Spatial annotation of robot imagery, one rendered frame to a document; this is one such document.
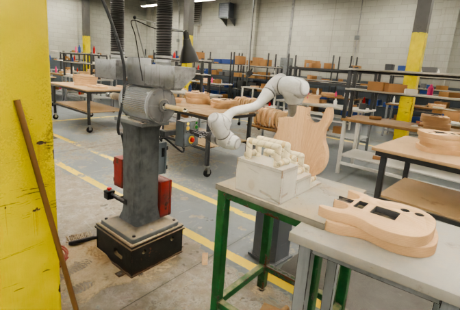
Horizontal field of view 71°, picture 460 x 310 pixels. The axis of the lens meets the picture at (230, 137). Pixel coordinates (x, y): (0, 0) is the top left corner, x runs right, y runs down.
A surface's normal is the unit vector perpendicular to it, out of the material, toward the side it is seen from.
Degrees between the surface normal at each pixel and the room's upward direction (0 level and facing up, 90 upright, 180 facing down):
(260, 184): 90
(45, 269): 90
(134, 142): 90
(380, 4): 90
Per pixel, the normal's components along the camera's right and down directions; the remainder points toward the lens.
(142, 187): 0.77, 0.19
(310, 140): -0.65, 0.11
